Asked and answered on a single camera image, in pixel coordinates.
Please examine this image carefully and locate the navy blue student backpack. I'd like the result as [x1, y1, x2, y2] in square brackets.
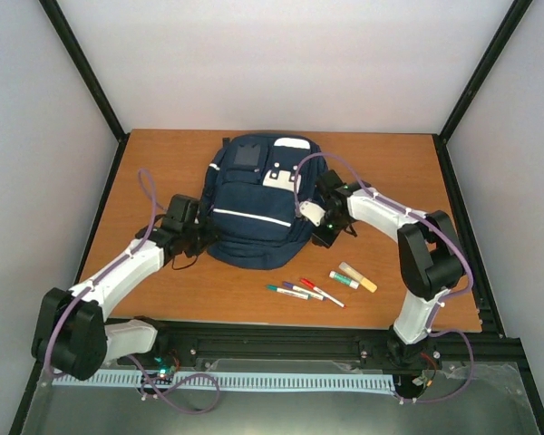
[199, 132, 328, 270]

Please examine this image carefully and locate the yellow highlighter pen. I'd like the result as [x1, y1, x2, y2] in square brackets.
[339, 262, 377, 293]

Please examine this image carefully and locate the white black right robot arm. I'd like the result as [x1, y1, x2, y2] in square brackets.
[299, 170, 468, 367]

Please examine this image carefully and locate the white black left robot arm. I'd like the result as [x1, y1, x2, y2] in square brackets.
[31, 195, 217, 381]

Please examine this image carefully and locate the green label glue stick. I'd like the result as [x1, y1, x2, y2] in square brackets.
[329, 271, 359, 289]

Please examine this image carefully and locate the red capped marker pen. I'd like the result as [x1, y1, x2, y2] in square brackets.
[300, 278, 345, 308]

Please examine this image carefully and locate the purple capped marker pen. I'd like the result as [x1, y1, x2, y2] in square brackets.
[283, 282, 325, 301]

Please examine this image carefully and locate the green capped marker pen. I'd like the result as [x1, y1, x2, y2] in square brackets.
[266, 285, 310, 300]

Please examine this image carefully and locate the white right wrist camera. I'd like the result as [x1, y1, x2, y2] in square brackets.
[298, 200, 326, 227]

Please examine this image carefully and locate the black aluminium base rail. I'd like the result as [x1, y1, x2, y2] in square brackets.
[103, 317, 522, 377]

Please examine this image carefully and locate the light blue slotted cable duct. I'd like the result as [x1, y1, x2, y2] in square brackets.
[53, 369, 394, 394]

